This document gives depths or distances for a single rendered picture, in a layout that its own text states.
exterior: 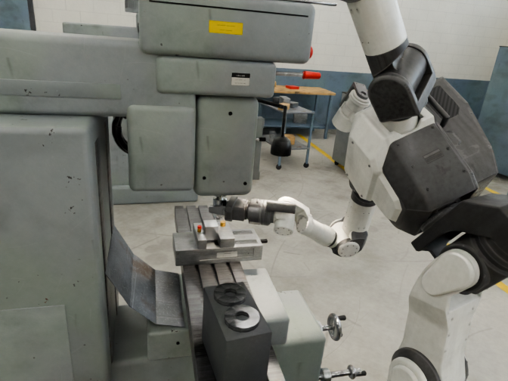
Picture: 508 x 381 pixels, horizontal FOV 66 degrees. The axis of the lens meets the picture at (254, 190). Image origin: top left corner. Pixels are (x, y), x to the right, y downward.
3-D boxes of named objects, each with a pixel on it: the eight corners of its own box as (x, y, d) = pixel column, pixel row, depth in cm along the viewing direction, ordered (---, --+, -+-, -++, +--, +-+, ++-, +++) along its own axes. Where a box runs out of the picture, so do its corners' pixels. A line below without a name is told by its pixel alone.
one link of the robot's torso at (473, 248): (537, 262, 85) (499, 218, 91) (504, 277, 79) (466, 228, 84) (490, 287, 95) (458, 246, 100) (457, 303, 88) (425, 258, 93)
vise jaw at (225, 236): (227, 229, 170) (227, 221, 168) (234, 246, 156) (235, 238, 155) (213, 230, 168) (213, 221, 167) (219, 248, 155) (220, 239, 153)
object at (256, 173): (256, 175, 138) (261, 116, 130) (259, 180, 134) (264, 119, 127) (245, 175, 137) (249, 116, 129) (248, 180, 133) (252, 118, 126)
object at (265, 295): (263, 289, 177) (265, 266, 173) (287, 345, 146) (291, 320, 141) (148, 298, 165) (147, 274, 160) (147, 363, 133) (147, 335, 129)
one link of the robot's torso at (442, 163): (483, 214, 112) (409, 125, 128) (546, 148, 82) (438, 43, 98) (391, 259, 109) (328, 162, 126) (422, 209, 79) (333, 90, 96)
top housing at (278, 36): (283, 58, 136) (289, 6, 130) (311, 65, 112) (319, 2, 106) (140, 48, 124) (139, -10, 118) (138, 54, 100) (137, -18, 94)
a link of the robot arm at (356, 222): (356, 232, 152) (370, 186, 138) (367, 257, 142) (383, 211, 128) (327, 233, 151) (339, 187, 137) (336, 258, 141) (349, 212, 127)
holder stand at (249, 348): (239, 330, 123) (243, 277, 115) (266, 387, 104) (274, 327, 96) (201, 339, 118) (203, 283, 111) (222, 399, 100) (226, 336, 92)
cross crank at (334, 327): (336, 327, 181) (339, 306, 176) (347, 345, 170) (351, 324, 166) (303, 330, 177) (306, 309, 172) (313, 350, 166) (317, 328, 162)
